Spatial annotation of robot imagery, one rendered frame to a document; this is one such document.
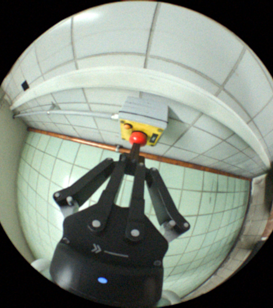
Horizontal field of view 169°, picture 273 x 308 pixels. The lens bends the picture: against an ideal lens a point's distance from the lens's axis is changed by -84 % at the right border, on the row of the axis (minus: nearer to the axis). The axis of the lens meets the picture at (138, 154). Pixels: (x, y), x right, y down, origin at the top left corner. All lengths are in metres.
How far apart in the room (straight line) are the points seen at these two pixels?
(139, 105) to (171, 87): 0.08
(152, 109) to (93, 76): 0.15
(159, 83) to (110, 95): 0.13
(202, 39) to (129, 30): 0.11
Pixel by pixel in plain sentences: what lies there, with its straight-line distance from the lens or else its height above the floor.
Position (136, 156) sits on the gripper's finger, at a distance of 0.15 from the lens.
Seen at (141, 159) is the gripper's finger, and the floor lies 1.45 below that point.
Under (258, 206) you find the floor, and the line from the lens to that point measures 1.50.
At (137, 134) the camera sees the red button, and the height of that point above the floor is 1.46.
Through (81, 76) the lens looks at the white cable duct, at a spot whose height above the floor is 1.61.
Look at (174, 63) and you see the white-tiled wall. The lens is 0.20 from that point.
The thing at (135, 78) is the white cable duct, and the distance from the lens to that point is 0.20.
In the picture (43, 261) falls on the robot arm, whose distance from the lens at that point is 0.67.
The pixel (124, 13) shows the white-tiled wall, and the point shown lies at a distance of 0.21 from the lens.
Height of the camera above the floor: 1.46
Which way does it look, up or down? 1 degrees down
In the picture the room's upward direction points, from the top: 77 degrees counter-clockwise
